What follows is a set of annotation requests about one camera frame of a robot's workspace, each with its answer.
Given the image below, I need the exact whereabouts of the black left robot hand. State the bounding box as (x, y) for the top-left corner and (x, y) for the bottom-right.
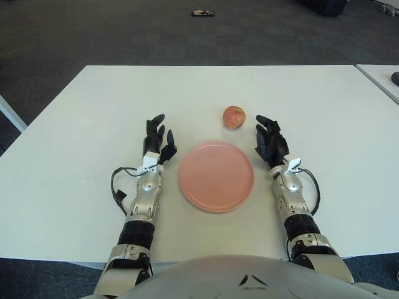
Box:
(137, 113), (179, 175)

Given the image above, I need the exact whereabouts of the silver robot torso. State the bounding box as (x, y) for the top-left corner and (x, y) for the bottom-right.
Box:
(121, 254), (399, 299)

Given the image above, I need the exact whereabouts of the red yellow apple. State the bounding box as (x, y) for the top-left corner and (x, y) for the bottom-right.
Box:
(222, 105), (246, 131)

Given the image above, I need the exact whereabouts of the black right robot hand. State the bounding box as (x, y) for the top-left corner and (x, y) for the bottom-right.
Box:
(254, 115), (302, 174)

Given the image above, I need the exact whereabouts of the dark bulky floor object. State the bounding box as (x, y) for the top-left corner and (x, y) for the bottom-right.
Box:
(300, 0), (349, 17)

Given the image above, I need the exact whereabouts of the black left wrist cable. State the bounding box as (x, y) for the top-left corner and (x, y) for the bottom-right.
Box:
(110, 166), (147, 219)

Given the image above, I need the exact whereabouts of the pink round plate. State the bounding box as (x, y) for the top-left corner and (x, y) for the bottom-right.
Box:
(178, 140), (256, 214)

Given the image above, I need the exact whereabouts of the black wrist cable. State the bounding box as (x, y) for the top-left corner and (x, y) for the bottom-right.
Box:
(110, 166), (147, 219)
(297, 168), (321, 216)

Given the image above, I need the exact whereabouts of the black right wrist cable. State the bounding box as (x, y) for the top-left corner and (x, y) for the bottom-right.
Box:
(297, 168), (321, 216)

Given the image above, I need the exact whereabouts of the small grey floor clutter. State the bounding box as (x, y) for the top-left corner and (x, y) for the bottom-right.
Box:
(378, 4), (399, 16)

